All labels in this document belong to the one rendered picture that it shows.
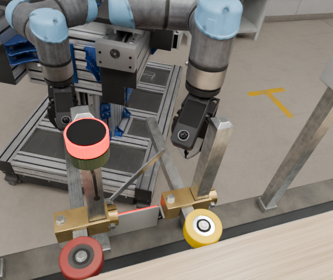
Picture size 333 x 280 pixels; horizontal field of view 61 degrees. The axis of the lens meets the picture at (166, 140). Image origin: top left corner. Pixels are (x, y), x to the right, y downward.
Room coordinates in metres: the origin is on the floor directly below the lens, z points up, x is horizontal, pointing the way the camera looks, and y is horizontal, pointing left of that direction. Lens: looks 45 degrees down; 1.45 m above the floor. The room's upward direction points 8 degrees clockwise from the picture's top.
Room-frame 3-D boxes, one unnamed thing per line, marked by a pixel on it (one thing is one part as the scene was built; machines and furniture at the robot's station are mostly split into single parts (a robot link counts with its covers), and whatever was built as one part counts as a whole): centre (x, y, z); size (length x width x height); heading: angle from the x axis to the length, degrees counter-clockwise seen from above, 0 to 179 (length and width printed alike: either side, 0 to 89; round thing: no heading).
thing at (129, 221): (0.35, 0.11, 0.75); 0.26 x 0.01 x 0.10; 114
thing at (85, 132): (0.28, 0.11, 1.06); 0.06 x 0.06 x 0.22; 24
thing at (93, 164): (0.27, 0.11, 1.13); 0.06 x 0.06 x 0.02
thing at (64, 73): (0.60, 0.30, 1.04); 0.08 x 0.08 x 0.05
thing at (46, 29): (0.60, 0.30, 1.12); 0.09 x 0.08 x 0.11; 52
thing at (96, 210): (0.32, 0.13, 0.93); 0.04 x 0.04 x 0.48; 24
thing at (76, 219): (0.31, 0.15, 0.85); 0.14 x 0.06 x 0.05; 114
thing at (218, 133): (0.42, -0.10, 0.87); 0.04 x 0.04 x 0.48; 24
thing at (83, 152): (0.27, 0.11, 1.16); 0.06 x 0.06 x 0.02
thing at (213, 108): (0.49, -0.06, 1.08); 0.09 x 0.08 x 0.12; 164
